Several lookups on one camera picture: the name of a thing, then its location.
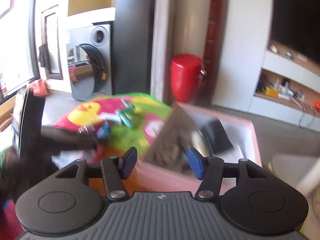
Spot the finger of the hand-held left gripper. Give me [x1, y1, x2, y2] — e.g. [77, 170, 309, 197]
[41, 125, 112, 153]

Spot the white television cabinet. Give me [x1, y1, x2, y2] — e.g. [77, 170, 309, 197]
[250, 42, 320, 132]

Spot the dark grey tall cabinet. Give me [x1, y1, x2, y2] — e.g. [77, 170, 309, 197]
[111, 0, 157, 97]

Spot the teal plastic object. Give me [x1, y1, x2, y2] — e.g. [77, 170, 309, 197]
[116, 99, 142, 130]

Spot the dark framed door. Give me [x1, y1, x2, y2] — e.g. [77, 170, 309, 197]
[40, 4, 63, 81]

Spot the yellow toy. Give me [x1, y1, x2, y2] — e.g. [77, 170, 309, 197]
[265, 86, 279, 97]

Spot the red barrel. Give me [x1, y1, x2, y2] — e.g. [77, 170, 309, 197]
[170, 54, 207, 103]

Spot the black television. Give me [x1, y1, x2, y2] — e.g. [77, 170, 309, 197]
[271, 0, 320, 64]

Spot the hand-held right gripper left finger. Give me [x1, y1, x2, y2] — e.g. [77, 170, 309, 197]
[56, 147, 138, 202]

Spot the grey washing machine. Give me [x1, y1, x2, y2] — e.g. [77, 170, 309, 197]
[66, 24, 112, 100]

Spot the pink cardboard box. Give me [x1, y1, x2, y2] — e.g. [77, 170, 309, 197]
[139, 101, 263, 198]

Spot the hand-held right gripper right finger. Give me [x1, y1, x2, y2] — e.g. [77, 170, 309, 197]
[188, 147, 270, 202]

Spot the red hanging decoration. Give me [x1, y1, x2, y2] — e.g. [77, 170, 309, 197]
[204, 0, 223, 63]

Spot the colourful printed mat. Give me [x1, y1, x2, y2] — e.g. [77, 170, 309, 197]
[0, 92, 174, 240]

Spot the dark hanging cloth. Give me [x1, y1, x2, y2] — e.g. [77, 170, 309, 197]
[37, 44, 49, 69]

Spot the orange bag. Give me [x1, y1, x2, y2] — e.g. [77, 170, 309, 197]
[28, 79, 49, 97]

